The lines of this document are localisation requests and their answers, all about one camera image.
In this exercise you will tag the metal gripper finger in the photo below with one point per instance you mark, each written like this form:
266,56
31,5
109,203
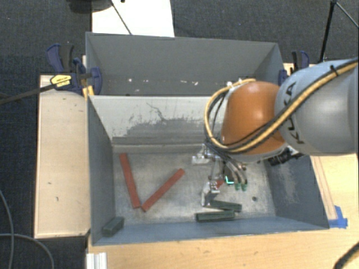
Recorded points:
214,190
204,196

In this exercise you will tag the red-brown flat block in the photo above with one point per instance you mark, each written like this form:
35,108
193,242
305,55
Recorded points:
220,183
129,181
164,190

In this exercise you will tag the dark green flat block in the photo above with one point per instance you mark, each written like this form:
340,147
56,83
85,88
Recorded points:
112,226
215,216
227,206

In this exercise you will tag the grey metal bin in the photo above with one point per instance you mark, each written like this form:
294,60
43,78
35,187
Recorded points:
174,66

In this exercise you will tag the pale wood board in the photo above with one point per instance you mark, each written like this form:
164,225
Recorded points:
61,164

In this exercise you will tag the black cylinder on white bracket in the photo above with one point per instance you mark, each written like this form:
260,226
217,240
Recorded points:
280,158

